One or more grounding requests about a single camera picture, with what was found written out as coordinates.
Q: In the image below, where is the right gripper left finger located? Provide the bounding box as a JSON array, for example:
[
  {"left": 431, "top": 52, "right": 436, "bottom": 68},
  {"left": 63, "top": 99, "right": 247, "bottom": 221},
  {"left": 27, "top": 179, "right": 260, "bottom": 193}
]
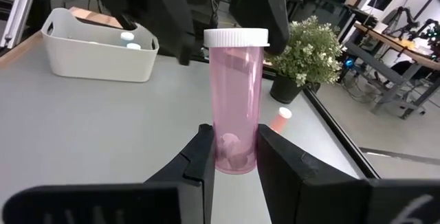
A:
[{"left": 144, "top": 124, "right": 216, "bottom": 224}]

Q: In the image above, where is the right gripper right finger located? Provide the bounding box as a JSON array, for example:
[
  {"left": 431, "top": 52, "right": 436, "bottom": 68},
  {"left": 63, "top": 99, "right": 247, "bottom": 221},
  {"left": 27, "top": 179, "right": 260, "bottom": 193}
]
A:
[{"left": 257, "top": 124, "right": 367, "bottom": 224}]

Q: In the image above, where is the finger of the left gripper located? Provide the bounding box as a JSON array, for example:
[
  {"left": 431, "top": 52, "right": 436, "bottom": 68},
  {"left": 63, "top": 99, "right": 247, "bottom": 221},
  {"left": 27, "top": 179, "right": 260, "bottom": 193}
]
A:
[
  {"left": 102, "top": 0, "right": 194, "bottom": 66},
  {"left": 230, "top": 0, "right": 290, "bottom": 55}
]

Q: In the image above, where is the blue pill bottle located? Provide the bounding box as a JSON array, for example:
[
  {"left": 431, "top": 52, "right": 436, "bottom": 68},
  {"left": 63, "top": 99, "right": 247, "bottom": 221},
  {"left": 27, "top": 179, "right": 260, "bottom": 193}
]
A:
[{"left": 120, "top": 31, "right": 135, "bottom": 48}]

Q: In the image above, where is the small orange pill bottle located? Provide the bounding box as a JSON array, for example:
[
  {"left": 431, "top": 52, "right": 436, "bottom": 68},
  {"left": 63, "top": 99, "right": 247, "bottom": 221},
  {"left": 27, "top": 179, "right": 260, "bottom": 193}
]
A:
[{"left": 269, "top": 106, "right": 293, "bottom": 134}]

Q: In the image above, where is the tall pink pill bottle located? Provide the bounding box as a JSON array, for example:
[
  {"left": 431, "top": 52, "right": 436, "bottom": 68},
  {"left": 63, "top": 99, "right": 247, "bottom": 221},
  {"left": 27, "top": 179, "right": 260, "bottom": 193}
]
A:
[{"left": 203, "top": 27, "right": 271, "bottom": 176}]

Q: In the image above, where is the translucent white plastic bin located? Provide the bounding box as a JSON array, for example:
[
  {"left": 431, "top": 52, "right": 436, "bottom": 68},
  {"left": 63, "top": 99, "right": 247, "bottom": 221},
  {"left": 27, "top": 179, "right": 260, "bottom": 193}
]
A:
[{"left": 40, "top": 7, "right": 160, "bottom": 83}]

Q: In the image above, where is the green potted plant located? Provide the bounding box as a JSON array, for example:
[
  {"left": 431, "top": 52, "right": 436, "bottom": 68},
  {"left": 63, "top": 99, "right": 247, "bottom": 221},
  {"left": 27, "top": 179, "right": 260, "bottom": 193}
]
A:
[{"left": 263, "top": 14, "right": 344, "bottom": 105}]

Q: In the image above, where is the wooden workbench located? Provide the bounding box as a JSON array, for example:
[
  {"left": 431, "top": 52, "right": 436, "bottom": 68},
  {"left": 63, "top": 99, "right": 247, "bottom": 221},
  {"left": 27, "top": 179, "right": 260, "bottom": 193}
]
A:
[{"left": 343, "top": 21, "right": 440, "bottom": 120}]

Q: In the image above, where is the black aluminium rig frame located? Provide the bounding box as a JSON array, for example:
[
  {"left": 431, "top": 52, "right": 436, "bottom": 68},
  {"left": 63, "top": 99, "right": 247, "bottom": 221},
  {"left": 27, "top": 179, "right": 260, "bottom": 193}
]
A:
[{"left": 302, "top": 85, "right": 381, "bottom": 180}]

